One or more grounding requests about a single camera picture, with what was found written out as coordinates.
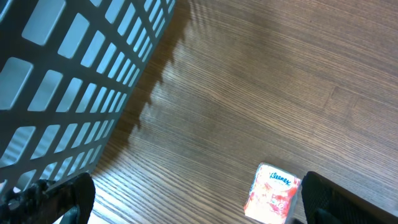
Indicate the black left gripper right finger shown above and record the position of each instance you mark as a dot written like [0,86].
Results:
[326,202]

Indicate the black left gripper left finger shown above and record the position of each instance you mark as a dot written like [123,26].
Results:
[45,202]

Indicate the orange Kleenex tissue pack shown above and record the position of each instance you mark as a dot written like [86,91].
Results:
[272,196]

